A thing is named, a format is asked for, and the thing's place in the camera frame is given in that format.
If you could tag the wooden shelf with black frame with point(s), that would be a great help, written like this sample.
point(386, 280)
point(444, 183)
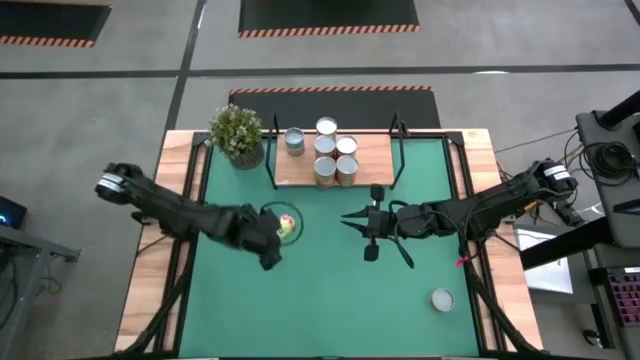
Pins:
point(380, 165)

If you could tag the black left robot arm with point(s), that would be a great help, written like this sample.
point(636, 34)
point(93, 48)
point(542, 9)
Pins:
point(170, 210)

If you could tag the black aluminium table frame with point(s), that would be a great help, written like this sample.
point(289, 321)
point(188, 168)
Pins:
point(178, 335)

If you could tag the short tin can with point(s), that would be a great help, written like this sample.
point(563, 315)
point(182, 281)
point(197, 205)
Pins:
point(443, 300)

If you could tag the white sheet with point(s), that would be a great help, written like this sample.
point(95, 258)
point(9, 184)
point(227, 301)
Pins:
point(550, 275)

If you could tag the potted plant with white flowers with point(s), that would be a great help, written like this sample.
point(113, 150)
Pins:
point(235, 130)

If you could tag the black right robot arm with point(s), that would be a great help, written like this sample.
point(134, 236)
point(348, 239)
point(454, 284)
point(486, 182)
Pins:
point(480, 210)

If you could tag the green table mat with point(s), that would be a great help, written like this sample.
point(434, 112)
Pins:
point(320, 300)

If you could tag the black backlit keyboard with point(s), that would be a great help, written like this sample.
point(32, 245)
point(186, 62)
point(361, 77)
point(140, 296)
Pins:
point(627, 295)

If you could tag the flat computer monitor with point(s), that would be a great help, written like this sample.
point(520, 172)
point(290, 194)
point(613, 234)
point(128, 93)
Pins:
point(620, 107)

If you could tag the grey computer desk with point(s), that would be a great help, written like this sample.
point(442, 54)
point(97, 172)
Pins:
point(592, 132)

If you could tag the grey metal side table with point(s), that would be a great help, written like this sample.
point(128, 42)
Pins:
point(30, 245)

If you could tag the dark screen with blue light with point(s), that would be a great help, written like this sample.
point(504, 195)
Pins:
point(10, 212)

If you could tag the green labelled tin can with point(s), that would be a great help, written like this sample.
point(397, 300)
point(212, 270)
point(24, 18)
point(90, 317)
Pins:
point(294, 141)

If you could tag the black power strip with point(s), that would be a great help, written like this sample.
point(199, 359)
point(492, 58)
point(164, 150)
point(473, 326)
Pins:
point(570, 216)

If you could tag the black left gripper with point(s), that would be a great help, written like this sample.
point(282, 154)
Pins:
point(252, 235)

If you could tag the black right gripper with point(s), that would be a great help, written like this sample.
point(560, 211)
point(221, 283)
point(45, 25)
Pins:
point(382, 222)

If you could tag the black hazard-striped floor mat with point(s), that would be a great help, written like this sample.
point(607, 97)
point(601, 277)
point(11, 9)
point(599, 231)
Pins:
point(325, 15)
point(350, 102)
point(45, 20)

